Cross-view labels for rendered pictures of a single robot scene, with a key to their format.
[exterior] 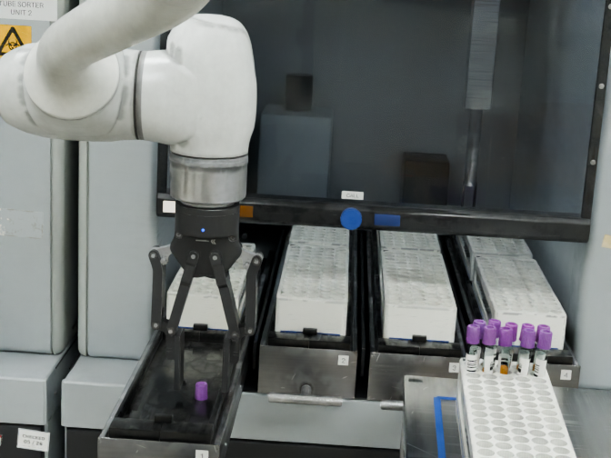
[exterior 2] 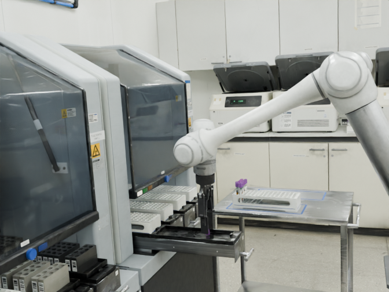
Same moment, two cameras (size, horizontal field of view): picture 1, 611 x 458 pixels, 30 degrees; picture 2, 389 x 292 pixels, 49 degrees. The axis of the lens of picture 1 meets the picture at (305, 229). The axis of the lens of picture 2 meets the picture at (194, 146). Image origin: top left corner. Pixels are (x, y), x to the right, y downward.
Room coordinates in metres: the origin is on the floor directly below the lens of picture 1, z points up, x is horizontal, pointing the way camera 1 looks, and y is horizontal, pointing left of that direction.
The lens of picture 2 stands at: (0.77, 1.67, 1.42)
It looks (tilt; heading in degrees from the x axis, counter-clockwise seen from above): 9 degrees down; 290
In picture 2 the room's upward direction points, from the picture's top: 3 degrees counter-clockwise
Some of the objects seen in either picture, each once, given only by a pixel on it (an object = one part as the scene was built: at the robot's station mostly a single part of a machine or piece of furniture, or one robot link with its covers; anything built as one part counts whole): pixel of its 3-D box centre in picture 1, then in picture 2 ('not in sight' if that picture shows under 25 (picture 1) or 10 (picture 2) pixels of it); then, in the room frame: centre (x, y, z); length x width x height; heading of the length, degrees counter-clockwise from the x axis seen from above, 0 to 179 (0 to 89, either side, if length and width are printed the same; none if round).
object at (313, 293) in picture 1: (314, 290); (139, 211); (1.66, -0.02, 0.83); 0.30 x 0.10 x 0.06; 178
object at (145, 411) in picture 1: (196, 361); (163, 238); (1.48, 0.14, 0.78); 0.73 x 0.14 x 0.09; 178
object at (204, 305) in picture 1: (214, 285); (124, 222); (1.66, 0.13, 0.83); 0.30 x 0.10 x 0.06; 178
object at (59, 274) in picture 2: not in sight; (54, 280); (1.59, 0.69, 0.85); 0.12 x 0.02 x 0.06; 89
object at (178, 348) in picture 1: (179, 359); (204, 225); (1.30, 0.14, 0.85); 0.03 x 0.01 x 0.07; 178
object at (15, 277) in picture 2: not in sight; (29, 277); (1.68, 0.69, 0.85); 0.12 x 0.02 x 0.06; 88
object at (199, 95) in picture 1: (199, 83); (202, 139); (1.29, 0.13, 1.19); 0.13 x 0.11 x 0.16; 91
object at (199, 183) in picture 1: (208, 177); (204, 166); (1.29, 0.12, 1.08); 0.09 x 0.09 x 0.06
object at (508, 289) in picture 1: (515, 303); (167, 193); (1.65, -0.32, 0.83); 0.30 x 0.10 x 0.06; 178
